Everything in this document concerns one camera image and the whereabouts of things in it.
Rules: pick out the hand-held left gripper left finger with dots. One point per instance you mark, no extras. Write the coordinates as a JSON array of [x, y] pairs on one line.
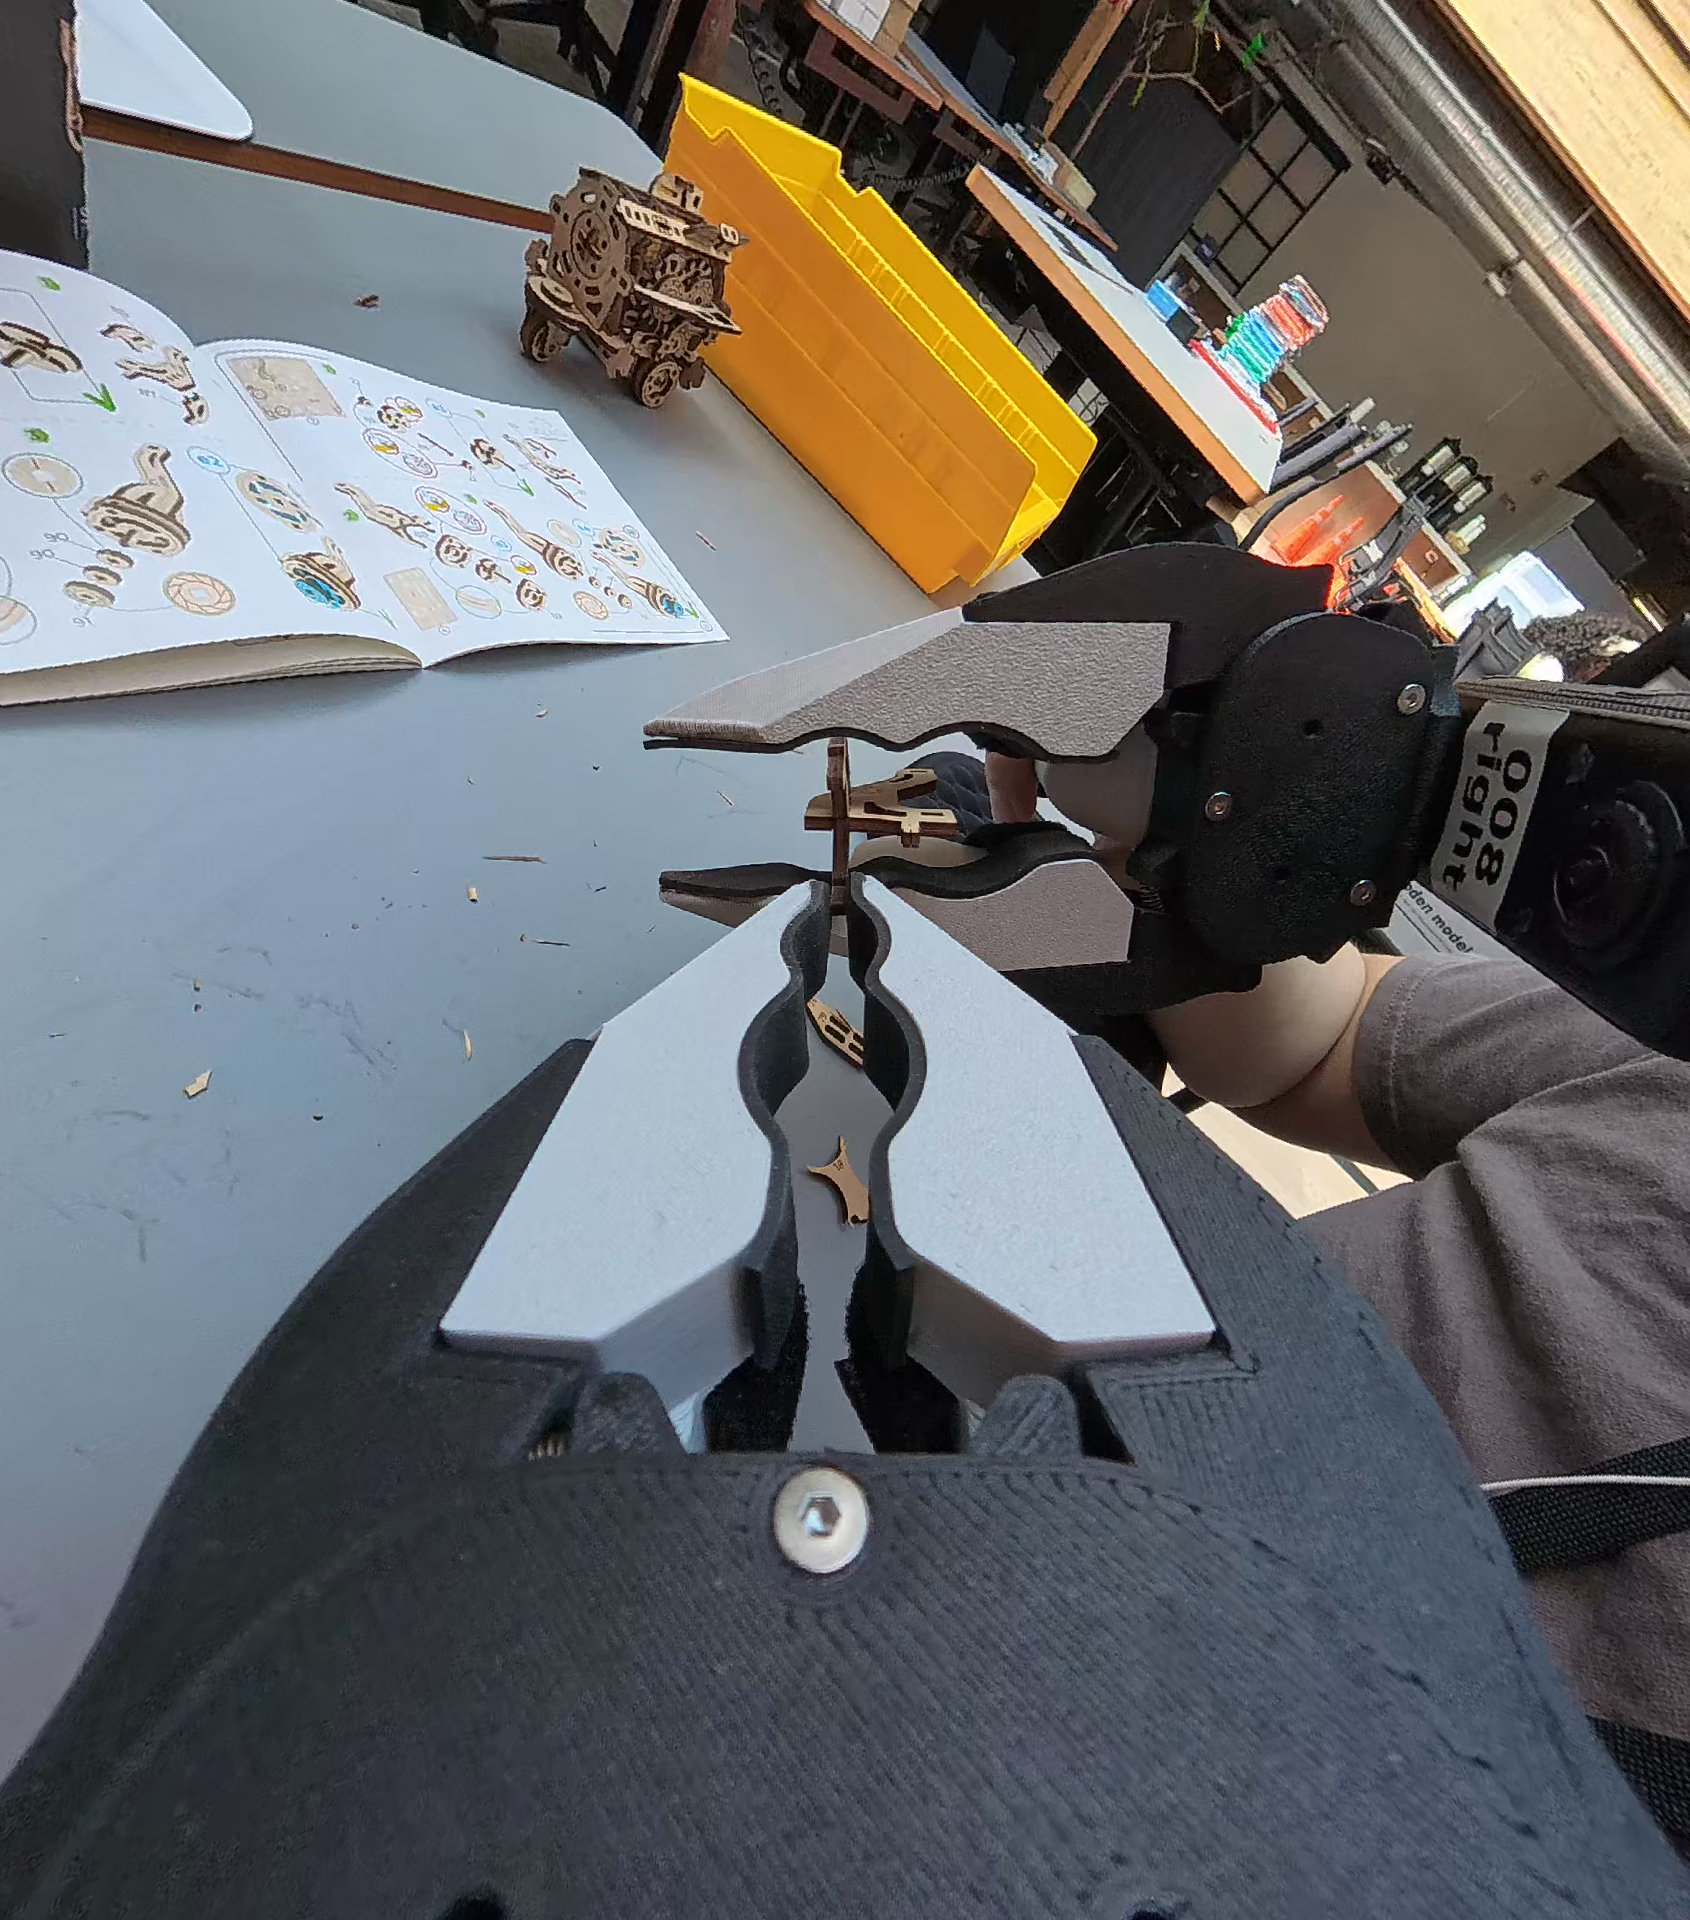
[[621, 1201]]

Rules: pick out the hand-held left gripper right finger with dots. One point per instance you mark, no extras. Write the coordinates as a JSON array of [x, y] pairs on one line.
[[1041, 1201]]

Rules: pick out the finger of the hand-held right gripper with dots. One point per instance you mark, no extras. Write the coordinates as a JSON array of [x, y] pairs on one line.
[[1041, 923], [964, 683]]

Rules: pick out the curved wooden model part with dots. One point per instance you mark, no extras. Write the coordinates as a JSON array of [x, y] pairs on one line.
[[839, 811]]

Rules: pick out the person's right forearm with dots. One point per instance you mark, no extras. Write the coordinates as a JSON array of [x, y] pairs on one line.
[[1264, 1050]]

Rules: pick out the bat-shaped wooden model part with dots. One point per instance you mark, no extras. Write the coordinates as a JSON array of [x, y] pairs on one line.
[[841, 1185]]

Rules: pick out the assembled wooden model vehicle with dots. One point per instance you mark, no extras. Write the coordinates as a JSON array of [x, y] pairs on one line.
[[629, 284]]

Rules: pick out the person's right hand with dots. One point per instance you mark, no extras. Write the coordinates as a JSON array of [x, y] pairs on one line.
[[1085, 802]]

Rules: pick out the framed black-white marker sign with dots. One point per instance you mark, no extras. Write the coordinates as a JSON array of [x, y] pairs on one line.
[[1430, 923]]

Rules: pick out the yellow plastic bin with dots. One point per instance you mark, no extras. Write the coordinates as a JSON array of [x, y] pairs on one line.
[[860, 375]]

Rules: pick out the background work table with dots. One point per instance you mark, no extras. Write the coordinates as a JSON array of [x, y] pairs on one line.
[[1161, 361]]

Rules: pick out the colourful stacked trays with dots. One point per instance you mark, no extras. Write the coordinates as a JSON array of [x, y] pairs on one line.
[[1272, 345]]

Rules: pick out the instruction booklet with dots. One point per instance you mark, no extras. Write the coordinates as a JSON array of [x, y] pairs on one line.
[[334, 495]]

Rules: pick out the white rounded board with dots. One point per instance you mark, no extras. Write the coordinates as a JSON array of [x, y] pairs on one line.
[[155, 60]]

